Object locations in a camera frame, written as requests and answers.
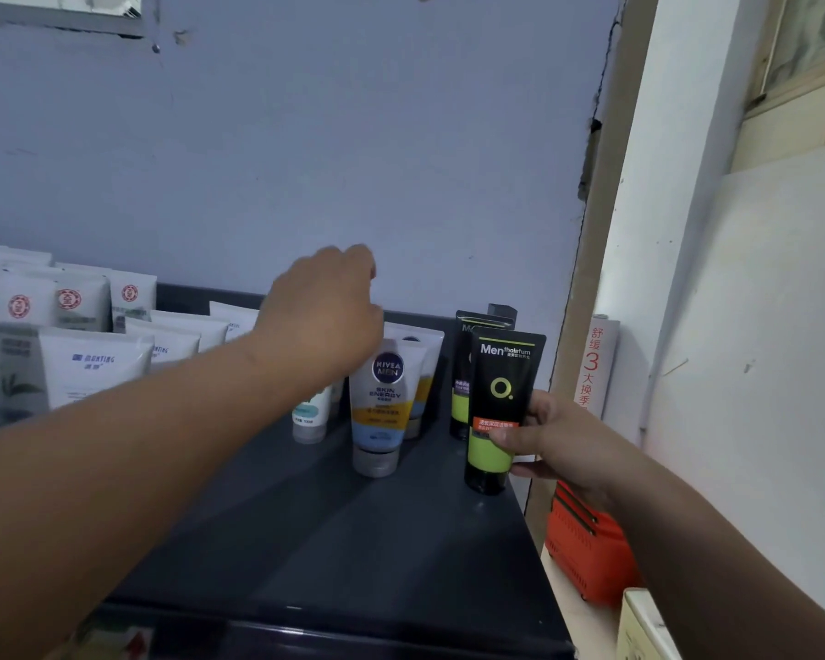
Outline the framed transom window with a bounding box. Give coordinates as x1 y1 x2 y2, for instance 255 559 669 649
745 0 825 117

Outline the person's left hand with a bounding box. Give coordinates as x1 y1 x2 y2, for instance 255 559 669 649
254 243 386 390

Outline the person's left forearm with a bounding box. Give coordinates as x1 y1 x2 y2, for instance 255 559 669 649
0 333 303 660

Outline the person's right hand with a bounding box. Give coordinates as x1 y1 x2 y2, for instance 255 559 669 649
489 390 637 506

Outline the wooden door frame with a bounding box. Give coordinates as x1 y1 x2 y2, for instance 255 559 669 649
525 0 661 551

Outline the person's right forearm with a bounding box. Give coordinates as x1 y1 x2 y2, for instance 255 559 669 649
598 453 825 660

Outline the white board panel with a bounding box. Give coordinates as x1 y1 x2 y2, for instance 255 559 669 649
643 140 825 612

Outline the dark grey shelf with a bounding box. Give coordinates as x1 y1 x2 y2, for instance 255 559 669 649
40 283 578 660

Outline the white red-print rolled sign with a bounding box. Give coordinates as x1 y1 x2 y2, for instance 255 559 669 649
574 315 622 420

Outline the seaweed print white tube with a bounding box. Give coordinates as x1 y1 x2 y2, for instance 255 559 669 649
291 384 333 446

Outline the Nivea Men tube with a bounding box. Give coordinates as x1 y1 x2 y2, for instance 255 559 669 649
383 322 446 441
348 338 429 479

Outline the row of green-leaf tubes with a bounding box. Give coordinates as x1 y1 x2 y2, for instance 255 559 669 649
0 243 158 434

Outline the grey framed window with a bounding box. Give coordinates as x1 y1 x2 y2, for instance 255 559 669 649
0 0 146 39

